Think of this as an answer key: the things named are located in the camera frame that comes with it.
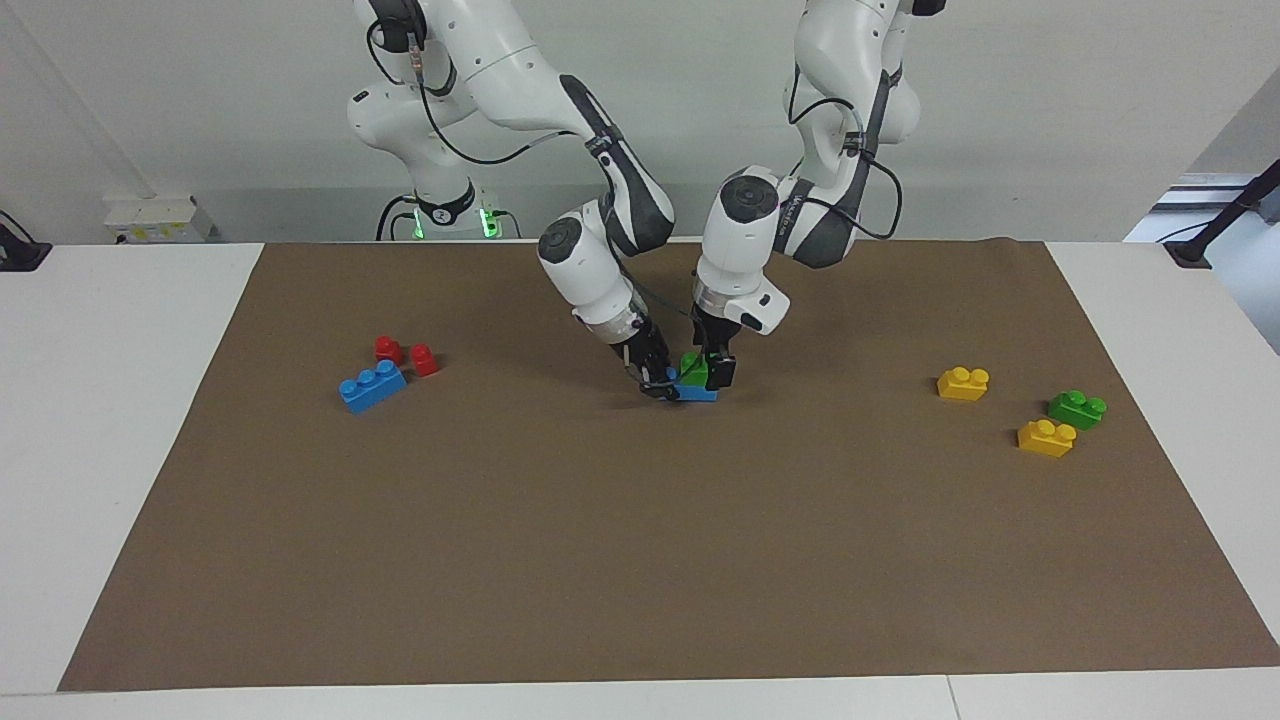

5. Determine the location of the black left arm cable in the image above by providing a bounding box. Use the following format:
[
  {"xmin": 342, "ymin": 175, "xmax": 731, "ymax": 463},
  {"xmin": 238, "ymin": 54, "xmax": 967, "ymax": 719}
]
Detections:
[{"xmin": 788, "ymin": 62, "xmax": 903, "ymax": 242}]

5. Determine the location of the brown table mat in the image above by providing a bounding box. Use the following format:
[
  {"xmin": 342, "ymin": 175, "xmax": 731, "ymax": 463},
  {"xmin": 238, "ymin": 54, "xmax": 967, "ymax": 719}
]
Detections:
[{"xmin": 57, "ymin": 237, "xmax": 1280, "ymax": 693}]

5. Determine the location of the black pole stand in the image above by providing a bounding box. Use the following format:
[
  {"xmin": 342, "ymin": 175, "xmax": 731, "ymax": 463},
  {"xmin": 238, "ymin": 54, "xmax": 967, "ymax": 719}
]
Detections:
[{"xmin": 1163, "ymin": 155, "xmax": 1280, "ymax": 269}]

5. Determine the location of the black table clamp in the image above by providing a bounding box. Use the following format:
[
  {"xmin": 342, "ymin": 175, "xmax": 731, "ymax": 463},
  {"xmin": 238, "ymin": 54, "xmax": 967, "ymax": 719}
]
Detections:
[{"xmin": 0, "ymin": 210, "xmax": 53, "ymax": 273}]

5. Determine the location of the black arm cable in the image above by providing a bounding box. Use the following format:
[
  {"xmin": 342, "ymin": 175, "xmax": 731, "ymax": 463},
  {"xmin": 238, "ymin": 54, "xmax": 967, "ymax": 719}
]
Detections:
[
  {"xmin": 788, "ymin": 62, "xmax": 903, "ymax": 242},
  {"xmin": 366, "ymin": 18, "xmax": 701, "ymax": 326}
]

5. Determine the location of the yellow two-stud block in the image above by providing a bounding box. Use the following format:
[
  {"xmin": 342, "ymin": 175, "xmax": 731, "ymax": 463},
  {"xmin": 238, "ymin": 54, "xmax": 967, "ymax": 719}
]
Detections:
[
  {"xmin": 1017, "ymin": 419, "xmax": 1078, "ymax": 459},
  {"xmin": 937, "ymin": 366, "xmax": 991, "ymax": 402}
]

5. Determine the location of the black base cable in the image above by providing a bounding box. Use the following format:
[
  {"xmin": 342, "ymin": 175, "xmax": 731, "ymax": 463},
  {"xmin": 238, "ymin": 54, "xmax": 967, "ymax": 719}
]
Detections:
[{"xmin": 376, "ymin": 193, "xmax": 417, "ymax": 242}]

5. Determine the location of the white wall power box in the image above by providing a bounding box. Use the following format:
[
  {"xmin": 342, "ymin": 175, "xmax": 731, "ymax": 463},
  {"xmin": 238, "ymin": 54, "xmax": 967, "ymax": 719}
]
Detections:
[{"xmin": 103, "ymin": 193, "xmax": 219, "ymax": 244}]

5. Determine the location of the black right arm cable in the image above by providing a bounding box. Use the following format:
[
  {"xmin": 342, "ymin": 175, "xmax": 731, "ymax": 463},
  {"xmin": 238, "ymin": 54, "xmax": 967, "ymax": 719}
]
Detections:
[{"xmin": 366, "ymin": 18, "xmax": 701, "ymax": 326}]

